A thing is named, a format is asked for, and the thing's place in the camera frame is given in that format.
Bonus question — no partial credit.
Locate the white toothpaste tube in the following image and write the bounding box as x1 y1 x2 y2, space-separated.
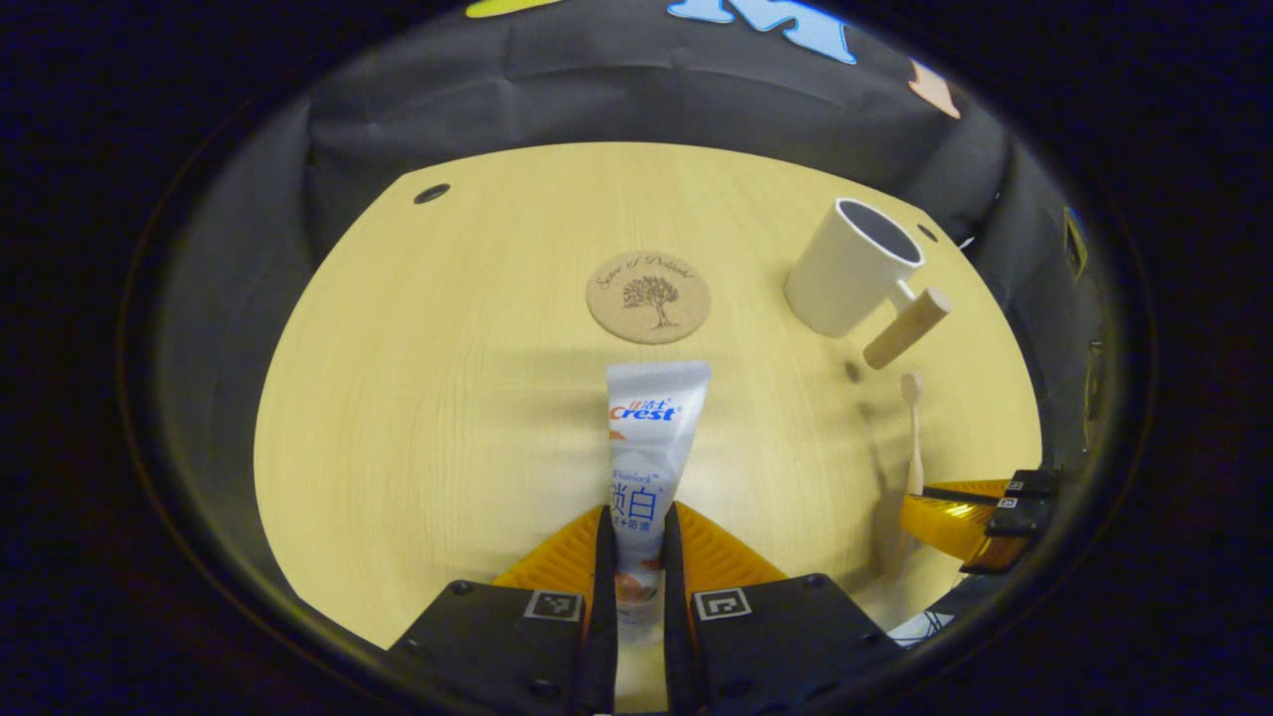
606 361 713 712

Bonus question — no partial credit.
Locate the pale toothbrush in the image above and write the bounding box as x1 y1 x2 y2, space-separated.
900 373 926 496

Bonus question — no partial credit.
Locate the black backdrop cloth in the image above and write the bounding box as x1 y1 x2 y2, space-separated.
159 0 1105 468

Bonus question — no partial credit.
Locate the white cup with wooden handle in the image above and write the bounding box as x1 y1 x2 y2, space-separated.
783 198 953 371

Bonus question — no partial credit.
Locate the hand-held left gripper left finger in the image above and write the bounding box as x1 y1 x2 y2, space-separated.
388 505 618 716

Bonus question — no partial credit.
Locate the round cork coaster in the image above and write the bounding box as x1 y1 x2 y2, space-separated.
586 252 713 345

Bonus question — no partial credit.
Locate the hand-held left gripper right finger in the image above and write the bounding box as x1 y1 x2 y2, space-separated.
663 502 901 716

